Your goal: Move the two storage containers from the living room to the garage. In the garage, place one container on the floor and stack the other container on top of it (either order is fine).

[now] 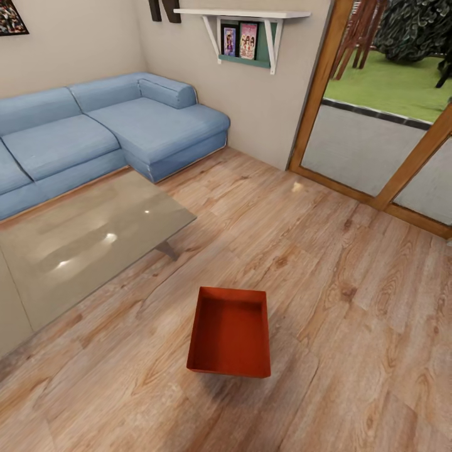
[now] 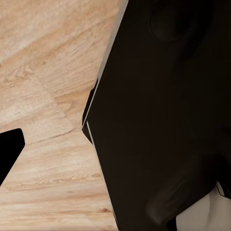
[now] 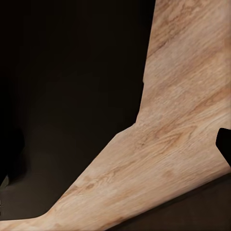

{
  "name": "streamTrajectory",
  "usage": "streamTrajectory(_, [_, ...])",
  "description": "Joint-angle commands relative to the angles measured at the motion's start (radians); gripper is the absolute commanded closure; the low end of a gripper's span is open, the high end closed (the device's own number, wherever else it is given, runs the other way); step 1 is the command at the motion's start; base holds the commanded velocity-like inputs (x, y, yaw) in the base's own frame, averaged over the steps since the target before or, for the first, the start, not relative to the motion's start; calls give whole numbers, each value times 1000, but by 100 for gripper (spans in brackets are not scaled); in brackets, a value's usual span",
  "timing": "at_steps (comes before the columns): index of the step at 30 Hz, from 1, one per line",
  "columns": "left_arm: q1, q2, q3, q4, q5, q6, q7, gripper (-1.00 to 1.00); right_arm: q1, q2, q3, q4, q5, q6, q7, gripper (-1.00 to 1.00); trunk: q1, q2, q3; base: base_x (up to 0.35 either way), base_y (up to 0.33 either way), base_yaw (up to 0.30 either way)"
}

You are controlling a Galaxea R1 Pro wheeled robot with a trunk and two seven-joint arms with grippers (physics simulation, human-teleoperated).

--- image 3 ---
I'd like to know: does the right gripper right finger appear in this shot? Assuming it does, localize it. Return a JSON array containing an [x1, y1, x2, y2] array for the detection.
[[216, 128, 231, 166]]

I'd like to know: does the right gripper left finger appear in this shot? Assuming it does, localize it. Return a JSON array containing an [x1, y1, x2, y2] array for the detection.
[[0, 128, 25, 186]]

